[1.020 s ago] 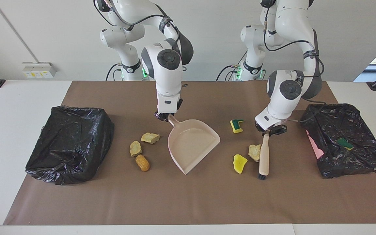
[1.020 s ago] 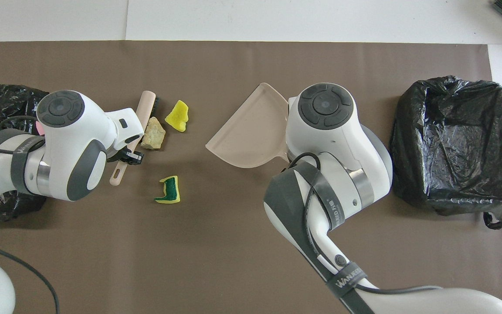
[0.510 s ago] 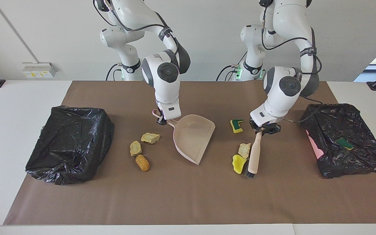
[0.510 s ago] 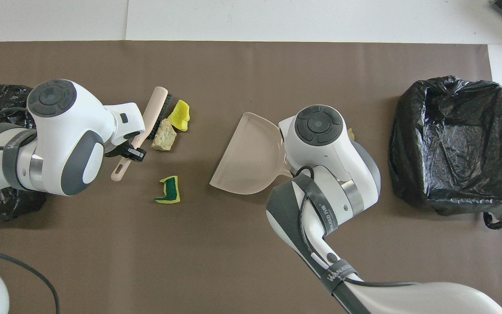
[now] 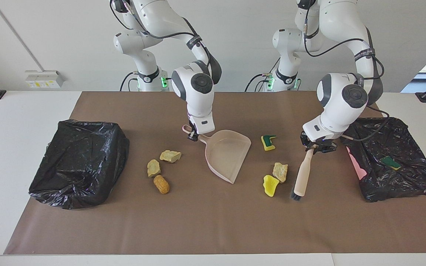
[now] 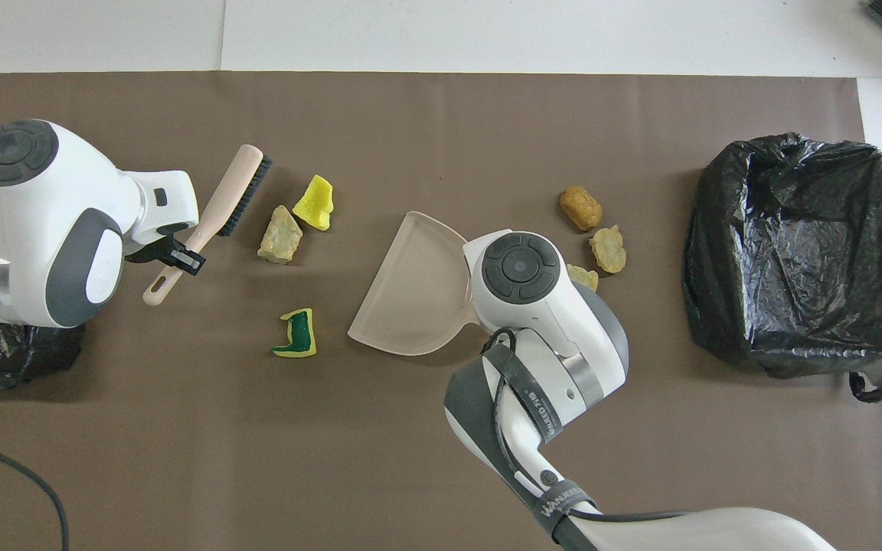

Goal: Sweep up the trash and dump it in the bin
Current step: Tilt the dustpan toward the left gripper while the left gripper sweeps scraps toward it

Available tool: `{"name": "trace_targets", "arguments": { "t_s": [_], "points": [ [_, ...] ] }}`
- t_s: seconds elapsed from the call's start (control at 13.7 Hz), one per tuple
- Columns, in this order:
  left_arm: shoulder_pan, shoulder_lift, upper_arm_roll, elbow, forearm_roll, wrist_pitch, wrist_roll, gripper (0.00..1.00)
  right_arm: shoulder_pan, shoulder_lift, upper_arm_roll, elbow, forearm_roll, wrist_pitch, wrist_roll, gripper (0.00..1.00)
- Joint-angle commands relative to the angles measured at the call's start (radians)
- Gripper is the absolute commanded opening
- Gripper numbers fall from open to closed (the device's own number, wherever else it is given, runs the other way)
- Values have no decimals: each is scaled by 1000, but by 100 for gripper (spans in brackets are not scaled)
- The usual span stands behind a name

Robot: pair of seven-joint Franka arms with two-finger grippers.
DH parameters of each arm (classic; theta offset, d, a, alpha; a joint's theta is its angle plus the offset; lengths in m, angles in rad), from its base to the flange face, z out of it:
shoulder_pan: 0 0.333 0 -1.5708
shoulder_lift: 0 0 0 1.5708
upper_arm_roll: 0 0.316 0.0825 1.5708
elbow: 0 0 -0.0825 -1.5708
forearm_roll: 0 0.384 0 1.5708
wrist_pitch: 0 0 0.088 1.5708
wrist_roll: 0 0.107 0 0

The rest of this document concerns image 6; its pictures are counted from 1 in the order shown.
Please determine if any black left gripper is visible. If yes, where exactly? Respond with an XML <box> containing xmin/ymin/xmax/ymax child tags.
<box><xmin>126</xmin><ymin>222</ymin><xmax>207</xmax><ymax>277</ymax></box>

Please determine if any beige brush with black bristles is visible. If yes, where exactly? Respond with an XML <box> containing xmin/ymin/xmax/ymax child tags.
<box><xmin>142</xmin><ymin>144</ymin><xmax>273</xmax><ymax>307</ymax></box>

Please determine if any pale orange-tinted foam chunk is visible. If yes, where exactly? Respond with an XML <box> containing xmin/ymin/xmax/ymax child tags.
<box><xmin>257</xmin><ymin>204</ymin><xmax>305</xmax><ymax>265</ymax></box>

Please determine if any boot-shaped green yellow sponge piece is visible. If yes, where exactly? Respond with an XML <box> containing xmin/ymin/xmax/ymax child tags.
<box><xmin>270</xmin><ymin>308</ymin><xmax>318</xmax><ymax>358</ymax></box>

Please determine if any yellow sponge chunk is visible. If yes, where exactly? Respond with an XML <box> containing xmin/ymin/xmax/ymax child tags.
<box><xmin>292</xmin><ymin>174</ymin><xmax>335</xmax><ymax>232</ymax></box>

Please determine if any beige plastic dustpan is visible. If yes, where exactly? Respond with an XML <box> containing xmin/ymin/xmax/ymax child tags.
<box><xmin>347</xmin><ymin>211</ymin><xmax>482</xmax><ymax>357</ymax></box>

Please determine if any brown oval cork-like chunk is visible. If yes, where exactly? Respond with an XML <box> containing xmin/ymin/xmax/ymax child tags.
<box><xmin>560</xmin><ymin>185</ymin><xmax>604</xmax><ymax>232</ymax></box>

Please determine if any pale oval foam chunk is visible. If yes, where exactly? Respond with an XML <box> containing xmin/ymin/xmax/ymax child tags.
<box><xmin>590</xmin><ymin>224</ymin><xmax>628</xmax><ymax>275</ymax></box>

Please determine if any black trash bag over pink bin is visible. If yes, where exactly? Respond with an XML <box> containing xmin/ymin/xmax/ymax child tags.
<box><xmin>0</xmin><ymin>149</ymin><xmax>87</xmax><ymax>389</ymax></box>

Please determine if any black trash bag lined bin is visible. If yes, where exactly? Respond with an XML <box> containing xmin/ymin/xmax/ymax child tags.
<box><xmin>682</xmin><ymin>132</ymin><xmax>882</xmax><ymax>403</ymax></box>

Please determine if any brown paper table mat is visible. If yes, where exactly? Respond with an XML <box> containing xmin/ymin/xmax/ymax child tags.
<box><xmin>0</xmin><ymin>71</ymin><xmax>882</xmax><ymax>551</ymax></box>

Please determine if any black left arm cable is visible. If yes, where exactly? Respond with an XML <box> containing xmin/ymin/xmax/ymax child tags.
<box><xmin>0</xmin><ymin>436</ymin><xmax>71</xmax><ymax>551</ymax></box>

